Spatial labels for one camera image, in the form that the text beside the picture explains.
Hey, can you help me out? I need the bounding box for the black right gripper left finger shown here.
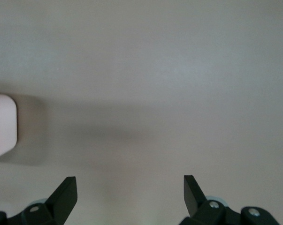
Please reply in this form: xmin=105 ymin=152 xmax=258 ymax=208
xmin=0 ymin=176 xmax=78 ymax=225

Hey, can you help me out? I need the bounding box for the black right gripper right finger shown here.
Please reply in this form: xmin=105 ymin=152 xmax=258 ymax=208
xmin=180 ymin=174 xmax=279 ymax=225

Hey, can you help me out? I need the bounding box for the pale pink box base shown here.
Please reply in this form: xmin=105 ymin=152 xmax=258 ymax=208
xmin=0 ymin=93 xmax=18 ymax=163

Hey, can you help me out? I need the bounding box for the brown table mat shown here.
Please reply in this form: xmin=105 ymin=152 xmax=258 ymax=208
xmin=0 ymin=0 xmax=283 ymax=225

